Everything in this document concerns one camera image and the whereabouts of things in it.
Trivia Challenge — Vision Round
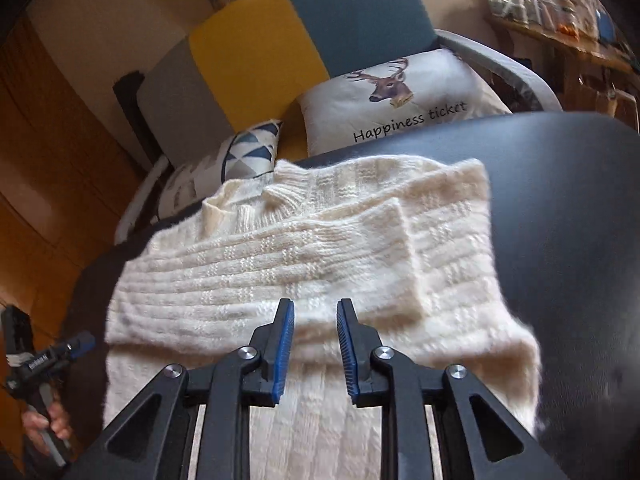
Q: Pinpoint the cluttered wooden shelf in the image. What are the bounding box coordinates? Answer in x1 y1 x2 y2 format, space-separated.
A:
487 0 640 133

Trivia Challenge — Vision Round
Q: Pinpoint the grey yellow blue sofa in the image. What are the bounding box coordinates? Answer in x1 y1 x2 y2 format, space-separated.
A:
112 0 563 246

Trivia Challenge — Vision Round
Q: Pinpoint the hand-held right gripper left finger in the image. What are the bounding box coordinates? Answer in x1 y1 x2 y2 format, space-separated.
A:
65 298 296 480

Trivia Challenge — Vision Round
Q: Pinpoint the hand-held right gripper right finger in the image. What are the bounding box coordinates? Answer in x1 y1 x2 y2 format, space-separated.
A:
336 298 568 480

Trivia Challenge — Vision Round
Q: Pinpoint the blue triangle patterned pillow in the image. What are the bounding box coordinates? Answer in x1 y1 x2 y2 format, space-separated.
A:
157 119 284 222

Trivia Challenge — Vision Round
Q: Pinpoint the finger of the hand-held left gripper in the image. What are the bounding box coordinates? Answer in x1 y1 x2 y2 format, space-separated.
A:
56 331 96 362

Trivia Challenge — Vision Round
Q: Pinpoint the blue container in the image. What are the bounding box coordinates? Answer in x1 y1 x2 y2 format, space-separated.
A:
597 9 617 44

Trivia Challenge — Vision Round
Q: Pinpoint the person's left hand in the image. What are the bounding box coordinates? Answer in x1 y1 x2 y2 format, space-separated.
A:
22 390 74 454

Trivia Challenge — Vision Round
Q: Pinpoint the cream knitted sweater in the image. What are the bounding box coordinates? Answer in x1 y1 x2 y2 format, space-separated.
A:
102 156 543 480

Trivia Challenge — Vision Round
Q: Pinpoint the white deer print pillow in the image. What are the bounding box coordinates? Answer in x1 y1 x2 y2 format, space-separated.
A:
297 51 514 159

